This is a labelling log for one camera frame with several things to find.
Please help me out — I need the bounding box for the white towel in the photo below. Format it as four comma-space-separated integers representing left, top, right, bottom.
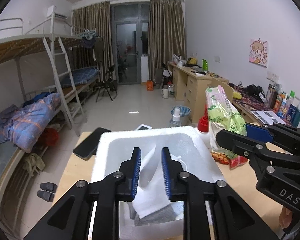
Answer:
132, 141, 184, 220

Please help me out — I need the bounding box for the grey sock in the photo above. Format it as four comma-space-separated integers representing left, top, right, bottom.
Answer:
134, 204, 180, 226

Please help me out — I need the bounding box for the green tissue pack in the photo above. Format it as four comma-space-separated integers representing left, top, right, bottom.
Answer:
205, 85, 247, 152

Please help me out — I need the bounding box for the right hand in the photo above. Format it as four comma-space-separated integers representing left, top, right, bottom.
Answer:
279, 206, 293, 229

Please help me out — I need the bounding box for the white paper sheet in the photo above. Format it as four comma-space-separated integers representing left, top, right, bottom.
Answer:
250, 111, 286, 125

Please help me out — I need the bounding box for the white foam box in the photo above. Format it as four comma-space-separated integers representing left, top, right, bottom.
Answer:
91, 126, 224, 239

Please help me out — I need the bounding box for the black smartphone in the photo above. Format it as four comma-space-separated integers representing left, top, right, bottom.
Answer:
73, 127, 111, 161

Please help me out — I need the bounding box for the clear spray bottle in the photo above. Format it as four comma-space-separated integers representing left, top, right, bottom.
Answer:
170, 107, 181, 127

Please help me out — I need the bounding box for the blue trash bin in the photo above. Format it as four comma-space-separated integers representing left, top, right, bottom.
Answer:
171, 106, 191, 118

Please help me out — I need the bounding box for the black slippers pair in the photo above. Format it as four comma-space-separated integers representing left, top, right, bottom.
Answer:
37, 182, 58, 203

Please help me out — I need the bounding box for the wooden desk with drawers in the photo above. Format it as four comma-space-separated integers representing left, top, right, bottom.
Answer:
167, 61, 230, 124

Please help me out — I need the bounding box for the anime girl poster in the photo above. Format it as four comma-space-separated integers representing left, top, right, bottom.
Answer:
249, 39, 269, 67

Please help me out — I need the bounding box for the white kettle jug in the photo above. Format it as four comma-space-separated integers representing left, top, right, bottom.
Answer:
161, 85, 170, 99

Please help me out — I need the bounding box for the black folding chair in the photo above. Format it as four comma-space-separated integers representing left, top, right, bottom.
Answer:
95, 65, 117, 102

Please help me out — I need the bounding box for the orange bag on floor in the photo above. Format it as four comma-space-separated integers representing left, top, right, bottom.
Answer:
146, 80, 154, 91

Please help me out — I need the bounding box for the blue patterned quilt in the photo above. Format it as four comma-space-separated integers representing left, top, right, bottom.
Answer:
0, 93, 61, 153

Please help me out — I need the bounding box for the brown right curtain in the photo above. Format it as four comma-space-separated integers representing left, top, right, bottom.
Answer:
148, 0, 186, 81

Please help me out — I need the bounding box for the brown curtain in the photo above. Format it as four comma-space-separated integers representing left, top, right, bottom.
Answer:
148, 0, 186, 81
72, 1, 114, 81

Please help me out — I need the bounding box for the metal bunk bed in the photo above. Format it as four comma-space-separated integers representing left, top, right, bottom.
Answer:
0, 15, 97, 237

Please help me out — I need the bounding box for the glass balcony door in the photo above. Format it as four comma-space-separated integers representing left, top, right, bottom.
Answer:
110, 2, 149, 85

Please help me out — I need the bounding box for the brown left curtain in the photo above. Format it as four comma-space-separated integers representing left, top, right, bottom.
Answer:
72, 1, 114, 81

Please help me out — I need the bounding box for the wall air conditioner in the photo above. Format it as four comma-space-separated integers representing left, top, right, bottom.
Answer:
46, 5, 68, 21

